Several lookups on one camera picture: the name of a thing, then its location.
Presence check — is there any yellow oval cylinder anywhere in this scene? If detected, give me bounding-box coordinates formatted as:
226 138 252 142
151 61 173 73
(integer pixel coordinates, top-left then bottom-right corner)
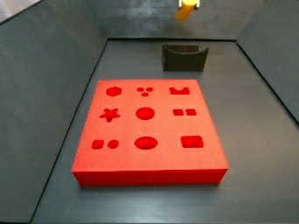
175 0 198 21

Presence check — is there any black cradle fixture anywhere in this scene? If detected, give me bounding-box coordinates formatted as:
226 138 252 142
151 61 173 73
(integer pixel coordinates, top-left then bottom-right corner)
163 45 210 72

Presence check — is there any red foam shape board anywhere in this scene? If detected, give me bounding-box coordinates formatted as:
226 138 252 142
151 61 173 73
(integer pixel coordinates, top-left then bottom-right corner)
71 80 230 186

